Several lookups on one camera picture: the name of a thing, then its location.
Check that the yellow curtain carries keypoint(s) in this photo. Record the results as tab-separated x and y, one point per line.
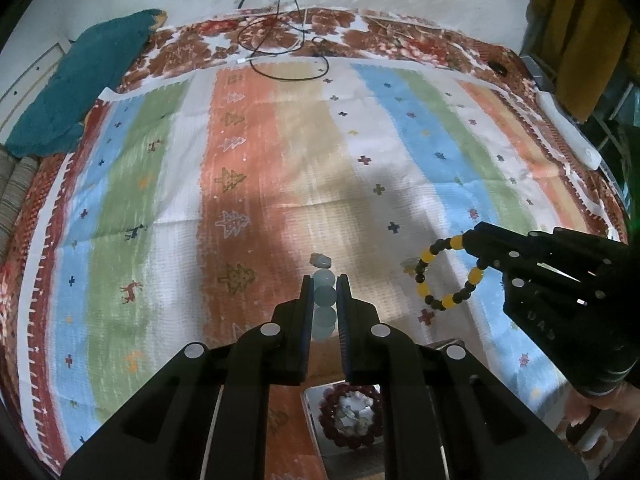
582	42

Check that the teal folded blanket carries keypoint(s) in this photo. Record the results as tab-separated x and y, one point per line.
98	59

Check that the open metal tin box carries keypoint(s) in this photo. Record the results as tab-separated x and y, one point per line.
346	425

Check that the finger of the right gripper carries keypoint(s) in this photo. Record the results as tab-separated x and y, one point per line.
496	246

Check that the brown striped pillow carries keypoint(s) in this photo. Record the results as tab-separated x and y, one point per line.
16	178

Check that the striped colourful blanket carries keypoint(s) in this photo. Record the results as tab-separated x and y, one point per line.
300	185

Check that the white bolster pillow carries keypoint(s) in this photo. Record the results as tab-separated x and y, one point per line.
583	150

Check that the person right hand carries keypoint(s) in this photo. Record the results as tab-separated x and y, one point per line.
591	421

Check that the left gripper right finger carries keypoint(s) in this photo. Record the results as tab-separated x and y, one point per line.
445	415

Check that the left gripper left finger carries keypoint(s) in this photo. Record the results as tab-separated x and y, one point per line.
204	414

